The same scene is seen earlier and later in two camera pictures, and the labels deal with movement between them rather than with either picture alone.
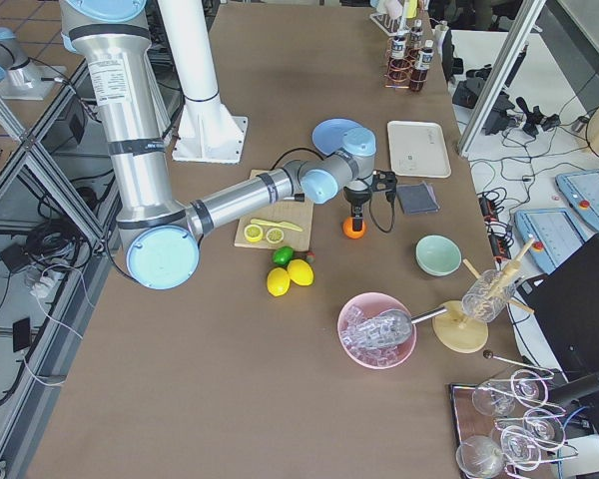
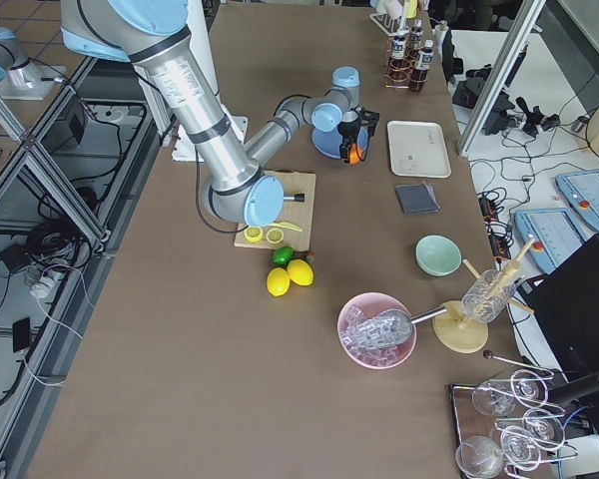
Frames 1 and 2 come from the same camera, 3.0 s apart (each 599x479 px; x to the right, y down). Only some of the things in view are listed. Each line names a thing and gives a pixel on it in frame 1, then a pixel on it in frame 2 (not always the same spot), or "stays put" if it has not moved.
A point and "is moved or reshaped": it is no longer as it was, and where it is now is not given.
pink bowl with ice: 364,306 stays put
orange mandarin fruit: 347,229 is moved or reshaped
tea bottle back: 416,36 stays put
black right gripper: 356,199 -> 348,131
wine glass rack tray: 508,425 stays put
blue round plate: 327,136 stays put
